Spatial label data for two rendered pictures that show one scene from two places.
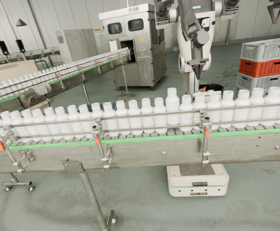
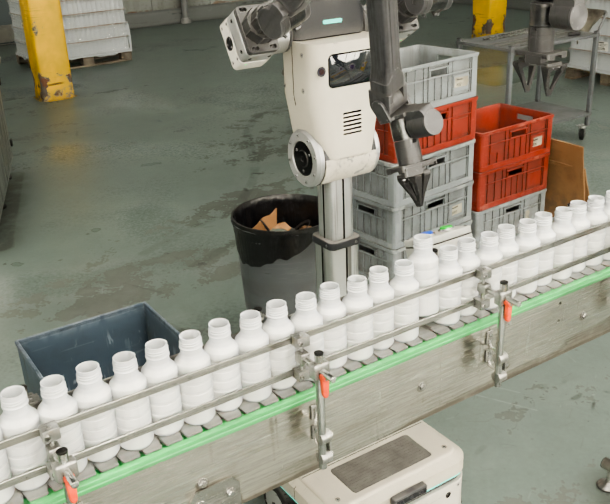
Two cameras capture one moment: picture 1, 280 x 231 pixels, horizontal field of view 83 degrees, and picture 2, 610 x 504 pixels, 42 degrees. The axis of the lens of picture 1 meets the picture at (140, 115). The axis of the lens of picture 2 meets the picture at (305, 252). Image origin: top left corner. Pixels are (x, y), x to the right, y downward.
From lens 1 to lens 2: 110 cm
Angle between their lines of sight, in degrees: 36
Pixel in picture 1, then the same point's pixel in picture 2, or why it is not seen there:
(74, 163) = (223, 490)
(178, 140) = (446, 345)
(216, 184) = (443, 481)
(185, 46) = (326, 119)
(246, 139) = (544, 311)
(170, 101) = (429, 263)
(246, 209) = not seen: outside the picture
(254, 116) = (546, 264)
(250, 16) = not seen: outside the picture
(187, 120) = (457, 297)
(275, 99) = (569, 228)
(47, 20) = not seen: outside the picture
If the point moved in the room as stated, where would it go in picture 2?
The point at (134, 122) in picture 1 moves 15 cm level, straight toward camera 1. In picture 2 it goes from (367, 326) to (429, 354)
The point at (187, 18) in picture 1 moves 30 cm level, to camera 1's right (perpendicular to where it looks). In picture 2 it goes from (393, 80) to (481, 60)
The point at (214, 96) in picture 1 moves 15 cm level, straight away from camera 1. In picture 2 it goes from (493, 240) to (464, 215)
